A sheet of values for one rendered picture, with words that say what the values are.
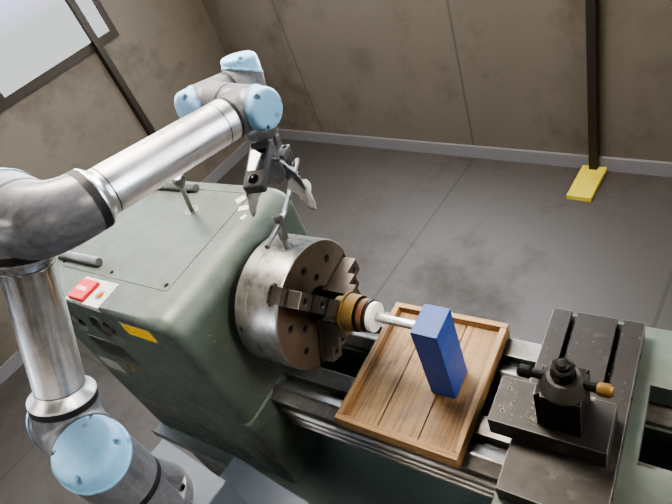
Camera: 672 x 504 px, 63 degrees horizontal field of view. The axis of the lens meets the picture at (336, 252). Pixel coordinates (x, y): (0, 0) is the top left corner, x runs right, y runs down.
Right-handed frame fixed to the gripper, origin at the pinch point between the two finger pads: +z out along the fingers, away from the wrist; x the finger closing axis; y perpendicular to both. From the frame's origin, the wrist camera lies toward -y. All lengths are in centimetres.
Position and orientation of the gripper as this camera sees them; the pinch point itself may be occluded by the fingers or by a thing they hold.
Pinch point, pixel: (283, 215)
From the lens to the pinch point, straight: 123.9
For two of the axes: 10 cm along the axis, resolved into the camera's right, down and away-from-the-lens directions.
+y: 1.7, -5.6, 8.1
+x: -9.6, 0.9, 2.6
